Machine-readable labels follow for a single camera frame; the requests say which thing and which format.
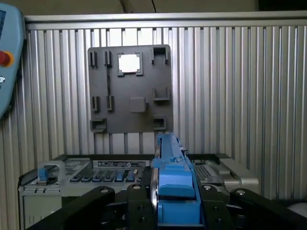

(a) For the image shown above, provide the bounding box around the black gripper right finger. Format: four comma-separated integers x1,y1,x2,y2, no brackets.
200,184,307,230

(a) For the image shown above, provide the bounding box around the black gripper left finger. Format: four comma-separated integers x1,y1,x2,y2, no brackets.
26,183,159,230

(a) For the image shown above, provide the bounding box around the white round wrist part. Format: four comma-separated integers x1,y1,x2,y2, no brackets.
286,200,307,218

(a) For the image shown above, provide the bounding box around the black PC case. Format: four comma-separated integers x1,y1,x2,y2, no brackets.
18,153,260,230

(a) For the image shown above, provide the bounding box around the square plastic block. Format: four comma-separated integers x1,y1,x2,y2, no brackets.
129,96,147,114

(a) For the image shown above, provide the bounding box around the grey parts rack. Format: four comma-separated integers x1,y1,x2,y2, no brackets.
87,44,175,134

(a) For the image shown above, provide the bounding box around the silver CPU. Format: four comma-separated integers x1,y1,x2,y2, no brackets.
118,54,138,73

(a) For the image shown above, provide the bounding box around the pale blue teach pendant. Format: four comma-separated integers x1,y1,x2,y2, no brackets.
0,3,26,121

